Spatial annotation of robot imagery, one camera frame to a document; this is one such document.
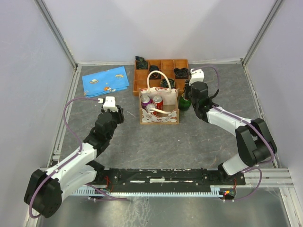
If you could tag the green glass bottle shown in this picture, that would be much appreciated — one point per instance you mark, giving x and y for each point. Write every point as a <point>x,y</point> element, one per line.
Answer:
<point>183,103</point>

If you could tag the blue-green rolled sock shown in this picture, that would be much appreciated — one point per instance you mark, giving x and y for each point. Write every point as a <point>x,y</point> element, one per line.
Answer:
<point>165,84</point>

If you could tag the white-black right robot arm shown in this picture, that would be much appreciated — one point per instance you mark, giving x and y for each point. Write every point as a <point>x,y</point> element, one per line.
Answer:
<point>255,143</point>

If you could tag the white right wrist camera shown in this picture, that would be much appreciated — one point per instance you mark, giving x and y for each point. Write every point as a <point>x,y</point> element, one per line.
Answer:
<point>197,75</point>

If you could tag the dark patterned rolled sock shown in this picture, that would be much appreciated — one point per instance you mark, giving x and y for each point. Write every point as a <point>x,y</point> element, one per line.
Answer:
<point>141,63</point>

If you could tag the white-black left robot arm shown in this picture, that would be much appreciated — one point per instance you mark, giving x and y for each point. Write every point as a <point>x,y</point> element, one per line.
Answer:
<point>47,189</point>

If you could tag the blue space-print cloth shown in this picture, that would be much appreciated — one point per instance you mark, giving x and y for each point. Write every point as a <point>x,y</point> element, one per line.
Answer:
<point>105,82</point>

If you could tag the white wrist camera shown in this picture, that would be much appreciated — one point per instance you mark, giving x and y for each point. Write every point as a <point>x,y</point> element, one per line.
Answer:
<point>197,75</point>
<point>108,104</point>

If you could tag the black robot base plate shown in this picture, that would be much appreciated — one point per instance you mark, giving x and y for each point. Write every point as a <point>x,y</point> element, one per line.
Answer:
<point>165,180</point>

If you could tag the wooden compartment tray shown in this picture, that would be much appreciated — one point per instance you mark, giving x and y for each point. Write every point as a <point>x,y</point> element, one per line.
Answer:
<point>166,66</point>

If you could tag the burlap canvas tote bag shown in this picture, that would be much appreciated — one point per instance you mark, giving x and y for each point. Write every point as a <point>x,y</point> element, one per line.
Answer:
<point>170,112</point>

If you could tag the black orange rolled sock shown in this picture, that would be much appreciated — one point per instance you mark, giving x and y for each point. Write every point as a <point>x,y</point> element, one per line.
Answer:
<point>154,75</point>

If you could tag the red cola can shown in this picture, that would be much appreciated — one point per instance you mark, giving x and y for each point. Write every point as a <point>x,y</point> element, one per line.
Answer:
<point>158,101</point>

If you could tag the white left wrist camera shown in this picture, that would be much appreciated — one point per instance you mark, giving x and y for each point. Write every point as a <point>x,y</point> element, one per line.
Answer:
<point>108,104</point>

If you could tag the white slotted cable duct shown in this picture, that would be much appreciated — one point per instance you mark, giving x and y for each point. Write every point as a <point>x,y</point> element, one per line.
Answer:
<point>89,191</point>

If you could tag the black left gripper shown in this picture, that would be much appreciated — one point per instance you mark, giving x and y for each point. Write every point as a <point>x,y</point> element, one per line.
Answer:
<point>120,114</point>

